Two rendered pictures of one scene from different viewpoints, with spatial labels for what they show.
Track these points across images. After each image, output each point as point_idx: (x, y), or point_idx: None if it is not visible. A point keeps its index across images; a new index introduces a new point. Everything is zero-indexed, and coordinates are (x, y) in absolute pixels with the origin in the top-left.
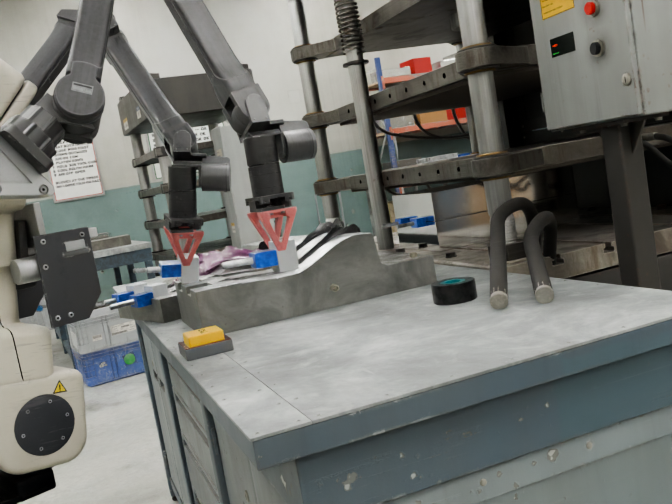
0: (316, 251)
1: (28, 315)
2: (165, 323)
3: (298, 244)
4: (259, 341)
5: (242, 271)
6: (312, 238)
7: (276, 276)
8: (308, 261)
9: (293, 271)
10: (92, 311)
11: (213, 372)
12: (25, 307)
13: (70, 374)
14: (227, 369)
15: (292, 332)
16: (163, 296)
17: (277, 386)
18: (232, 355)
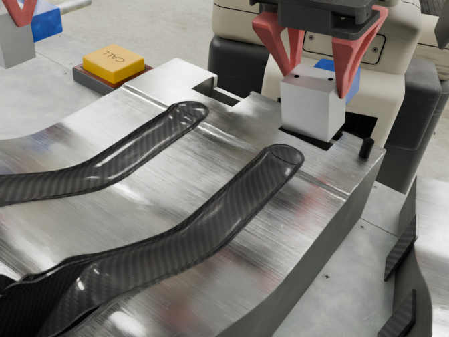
0: (3, 170)
1: (438, 45)
2: (394, 211)
3: (148, 283)
4: (53, 99)
5: (260, 202)
6: (71, 261)
7: (78, 124)
8: (19, 157)
9: (54, 148)
10: (258, 11)
11: (50, 39)
12: (442, 32)
13: (267, 61)
14: (37, 43)
15: (15, 120)
16: (446, 196)
17: None
18: (61, 68)
